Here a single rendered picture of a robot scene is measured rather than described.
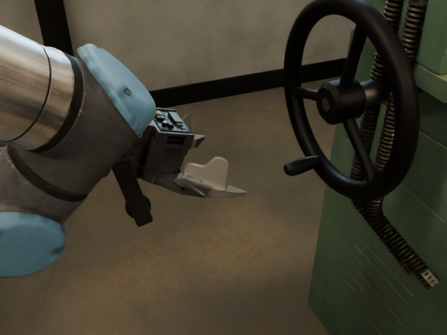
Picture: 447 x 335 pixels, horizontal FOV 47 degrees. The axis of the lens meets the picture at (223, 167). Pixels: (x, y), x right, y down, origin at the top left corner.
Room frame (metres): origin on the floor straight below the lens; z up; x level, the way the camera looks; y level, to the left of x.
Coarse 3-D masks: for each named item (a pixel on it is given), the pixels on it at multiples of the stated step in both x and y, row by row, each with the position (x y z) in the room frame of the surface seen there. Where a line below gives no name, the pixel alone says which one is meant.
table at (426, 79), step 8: (368, 0) 0.87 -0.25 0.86; (376, 0) 0.85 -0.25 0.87; (368, 40) 0.71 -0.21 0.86; (368, 48) 0.71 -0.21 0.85; (416, 64) 0.62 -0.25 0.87; (416, 72) 0.62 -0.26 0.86; (424, 72) 0.60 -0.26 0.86; (432, 72) 0.59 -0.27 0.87; (416, 80) 0.61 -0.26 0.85; (424, 80) 0.60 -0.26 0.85; (432, 80) 0.59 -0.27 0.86; (440, 80) 0.58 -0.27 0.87; (424, 88) 0.60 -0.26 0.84; (432, 88) 0.59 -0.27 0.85; (440, 88) 0.57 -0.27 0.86; (440, 96) 0.57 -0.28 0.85
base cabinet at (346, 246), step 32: (352, 160) 0.83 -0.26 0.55; (416, 160) 0.69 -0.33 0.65; (416, 192) 0.67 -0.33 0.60; (320, 224) 0.89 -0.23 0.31; (352, 224) 0.79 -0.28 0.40; (416, 224) 0.65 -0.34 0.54; (320, 256) 0.88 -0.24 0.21; (352, 256) 0.77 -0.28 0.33; (384, 256) 0.70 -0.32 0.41; (320, 288) 0.86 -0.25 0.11; (352, 288) 0.75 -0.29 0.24; (384, 288) 0.68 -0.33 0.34; (416, 288) 0.61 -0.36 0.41; (320, 320) 0.84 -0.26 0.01; (352, 320) 0.73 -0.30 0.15; (384, 320) 0.65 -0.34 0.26; (416, 320) 0.59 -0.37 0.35
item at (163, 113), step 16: (160, 112) 0.59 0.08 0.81; (160, 128) 0.55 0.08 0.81; (176, 128) 0.56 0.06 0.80; (144, 144) 0.55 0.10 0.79; (160, 144) 0.53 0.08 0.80; (176, 144) 0.56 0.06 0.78; (128, 160) 0.53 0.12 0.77; (144, 160) 0.54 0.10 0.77; (160, 160) 0.53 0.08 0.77; (176, 160) 0.55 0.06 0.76; (144, 176) 0.53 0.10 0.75
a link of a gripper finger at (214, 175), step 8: (216, 160) 0.54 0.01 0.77; (224, 160) 0.54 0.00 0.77; (184, 168) 0.54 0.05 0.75; (192, 168) 0.54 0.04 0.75; (200, 168) 0.54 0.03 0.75; (208, 168) 0.54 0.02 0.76; (216, 168) 0.54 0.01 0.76; (224, 168) 0.54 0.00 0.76; (184, 176) 0.54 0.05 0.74; (192, 176) 0.54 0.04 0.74; (200, 176) 0.54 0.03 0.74; (208, 176) 0.54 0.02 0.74; (216, 176) 0.54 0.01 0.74; (224, 176) 0.54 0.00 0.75; (200, 184) 0.53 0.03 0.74; (208, 184) 0.53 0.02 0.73; (216, 184) 0.53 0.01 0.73; (224, 184) 0.53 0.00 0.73; (216, 192) 0.53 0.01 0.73; (224, 192) 0.53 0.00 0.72; (232, 192) 0.53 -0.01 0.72; (240, 192) 0.54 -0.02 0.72
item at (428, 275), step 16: (400, 0) 0.66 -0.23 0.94; (416, 0) 0.62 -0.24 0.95; (384, 16) 0.67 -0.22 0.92; (416, 16) 0.62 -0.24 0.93; (416, 32) 0.62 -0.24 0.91; (416, 48) 0.62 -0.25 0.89; (368, 112) 0.65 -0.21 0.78; (368, 128) 0.64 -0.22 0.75; (384, 128) 0.61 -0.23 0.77; (368, 144) 0.64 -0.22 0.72; (384, 144) 0.60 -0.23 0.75; (384, 160) 0.60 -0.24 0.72; (352, 176) 0.64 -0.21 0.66; (368, 208) 0.60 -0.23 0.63; (384, 224) 0.58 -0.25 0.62; (384, 240) 0.58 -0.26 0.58; (400, 240) 0.55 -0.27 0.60; (400, 256) 0.54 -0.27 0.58; (416, 256) 0.53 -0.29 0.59; (416, 272) 0.52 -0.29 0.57; (432, 272) 0.52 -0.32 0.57
